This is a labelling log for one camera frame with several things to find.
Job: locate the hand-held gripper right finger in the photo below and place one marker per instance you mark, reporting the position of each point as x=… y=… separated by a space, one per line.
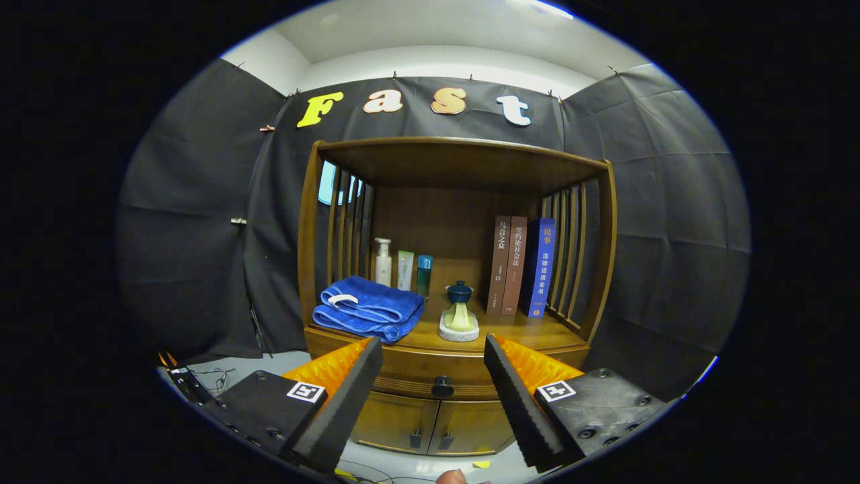
x=521 y=403

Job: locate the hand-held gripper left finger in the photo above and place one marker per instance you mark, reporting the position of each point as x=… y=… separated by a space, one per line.
x=342 y=403

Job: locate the wooden drawer with black knob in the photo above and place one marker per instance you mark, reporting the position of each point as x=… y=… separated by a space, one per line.
x=430 y=366

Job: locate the wooden cabinet door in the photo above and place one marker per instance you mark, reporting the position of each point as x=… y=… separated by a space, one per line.
x=470 y=427
x=396 y=420

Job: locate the wooden countertop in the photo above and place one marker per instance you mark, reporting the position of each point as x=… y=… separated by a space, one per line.
x=510 y=329

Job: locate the wooden cabinet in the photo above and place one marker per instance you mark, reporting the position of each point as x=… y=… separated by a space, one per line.
x=443 y=222

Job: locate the blue folded towel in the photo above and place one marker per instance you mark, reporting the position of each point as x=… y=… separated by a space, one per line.
x=366 y=306

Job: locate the dark blue lidded teacup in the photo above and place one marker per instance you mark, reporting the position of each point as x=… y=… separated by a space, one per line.
x=460 y=294

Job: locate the reddish brown book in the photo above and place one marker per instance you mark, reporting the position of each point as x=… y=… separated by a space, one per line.
x=514 y=269

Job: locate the blue book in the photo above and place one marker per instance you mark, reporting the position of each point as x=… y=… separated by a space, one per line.
x=541 y=269

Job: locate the dark brown book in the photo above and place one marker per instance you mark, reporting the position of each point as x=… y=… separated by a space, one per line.
x=498 y=269

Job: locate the white pump bottle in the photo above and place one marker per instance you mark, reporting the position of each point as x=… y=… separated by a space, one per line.
x=383 y=269

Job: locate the green and white tube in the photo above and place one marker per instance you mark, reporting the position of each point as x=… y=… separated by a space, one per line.
x=405 y=272

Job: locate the teal bottle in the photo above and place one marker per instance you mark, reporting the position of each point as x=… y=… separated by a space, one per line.
x=424 y=275

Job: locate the black electronic device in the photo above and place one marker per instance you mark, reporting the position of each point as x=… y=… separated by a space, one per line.
x=188 y=384

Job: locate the black backdrop cloth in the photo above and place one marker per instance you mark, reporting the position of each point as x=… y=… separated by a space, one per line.
x=672 y=202

